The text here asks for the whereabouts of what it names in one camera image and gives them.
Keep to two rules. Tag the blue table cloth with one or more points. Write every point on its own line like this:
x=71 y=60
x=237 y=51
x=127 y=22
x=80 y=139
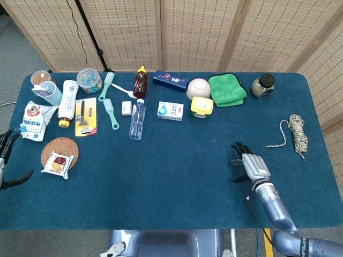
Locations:
x=134 y=187

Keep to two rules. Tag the brown honey bottle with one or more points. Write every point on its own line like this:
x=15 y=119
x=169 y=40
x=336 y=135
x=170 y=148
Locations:
x=140 y=85

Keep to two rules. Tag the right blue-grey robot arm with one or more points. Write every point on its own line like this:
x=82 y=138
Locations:
x=276 y=211

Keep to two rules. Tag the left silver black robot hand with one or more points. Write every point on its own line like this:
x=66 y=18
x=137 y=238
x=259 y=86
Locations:
x=2 y=171

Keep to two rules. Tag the razor on yellow card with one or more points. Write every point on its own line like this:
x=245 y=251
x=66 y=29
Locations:
x=86 y=117

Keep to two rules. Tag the light blue cup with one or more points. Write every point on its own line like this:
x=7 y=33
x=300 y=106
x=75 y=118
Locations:
x=53 y=95

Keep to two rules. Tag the glass jar black lid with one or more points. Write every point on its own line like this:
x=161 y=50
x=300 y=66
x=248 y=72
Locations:
x=261 y=87

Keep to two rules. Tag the black tripod stand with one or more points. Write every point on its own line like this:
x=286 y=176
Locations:
x=93 y=40

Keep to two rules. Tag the blue binder clip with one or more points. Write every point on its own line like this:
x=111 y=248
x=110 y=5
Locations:
x=22 y=129

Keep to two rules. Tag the white blue milk carton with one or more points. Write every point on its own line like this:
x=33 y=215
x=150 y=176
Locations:
x=170 y=111

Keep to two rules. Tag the clear plastic water bottle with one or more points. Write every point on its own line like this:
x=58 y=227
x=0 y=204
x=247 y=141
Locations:
x=137 y=120

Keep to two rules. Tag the bamboo folding screen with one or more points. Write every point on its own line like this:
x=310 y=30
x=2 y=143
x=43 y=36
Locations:
x=128 y=32

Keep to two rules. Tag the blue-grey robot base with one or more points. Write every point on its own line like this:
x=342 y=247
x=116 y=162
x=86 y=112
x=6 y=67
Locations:
x=166 y=243

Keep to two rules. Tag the white bottle yellow cap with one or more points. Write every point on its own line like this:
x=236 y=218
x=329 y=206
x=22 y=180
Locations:
x=68 y=101

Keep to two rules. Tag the white table leg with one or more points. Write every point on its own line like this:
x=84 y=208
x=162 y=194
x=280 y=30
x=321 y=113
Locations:
x=233 y=241

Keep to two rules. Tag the white flour bag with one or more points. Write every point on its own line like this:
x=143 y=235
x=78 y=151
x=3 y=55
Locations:
x=34 y=120

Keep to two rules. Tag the short green white brush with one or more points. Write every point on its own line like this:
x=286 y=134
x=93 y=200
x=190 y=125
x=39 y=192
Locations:
x=110 y=112

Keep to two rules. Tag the green container yellow lid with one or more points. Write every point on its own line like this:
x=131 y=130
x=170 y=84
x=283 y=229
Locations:
x=202 y=105

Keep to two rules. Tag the folded green towel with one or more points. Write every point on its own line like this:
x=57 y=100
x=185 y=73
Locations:
x=226 y=89

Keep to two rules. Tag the white plastic spoon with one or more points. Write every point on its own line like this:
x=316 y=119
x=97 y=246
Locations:
x=122 y=89

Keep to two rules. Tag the clear tub of binder clips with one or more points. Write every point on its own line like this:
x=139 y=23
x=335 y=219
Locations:
x=89 y=80

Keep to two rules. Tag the upturned white bowl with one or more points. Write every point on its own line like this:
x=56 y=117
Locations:
x=198 y=89

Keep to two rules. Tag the dark blue long box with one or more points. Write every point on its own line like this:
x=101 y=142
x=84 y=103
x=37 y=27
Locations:
x=170 y=81

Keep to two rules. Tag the round jar brown powder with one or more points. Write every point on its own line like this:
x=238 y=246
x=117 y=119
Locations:
x=40 y=77

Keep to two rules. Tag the long green white brush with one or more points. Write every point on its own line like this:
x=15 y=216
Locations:
x=107 y=83

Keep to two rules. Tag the small white box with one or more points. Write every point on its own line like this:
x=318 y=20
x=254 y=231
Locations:
x=126 y=108

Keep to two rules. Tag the round woven coaster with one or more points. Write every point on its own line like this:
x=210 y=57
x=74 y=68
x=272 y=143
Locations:
x=59 y=144

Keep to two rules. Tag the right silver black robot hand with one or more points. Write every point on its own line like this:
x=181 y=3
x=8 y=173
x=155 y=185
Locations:
x=256 y=166

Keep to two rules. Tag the white snack packet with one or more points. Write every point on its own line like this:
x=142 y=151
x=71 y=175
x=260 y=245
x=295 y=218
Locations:
x=57 y=164

